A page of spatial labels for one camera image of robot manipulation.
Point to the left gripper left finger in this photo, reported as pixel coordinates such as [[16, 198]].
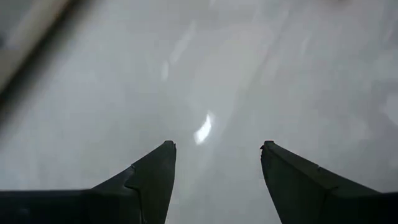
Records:
[[155, 174]]

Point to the black table frame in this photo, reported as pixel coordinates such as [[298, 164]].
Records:
[[37, 53]]

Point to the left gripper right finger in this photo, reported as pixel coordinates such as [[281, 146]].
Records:
[[289, 180]]

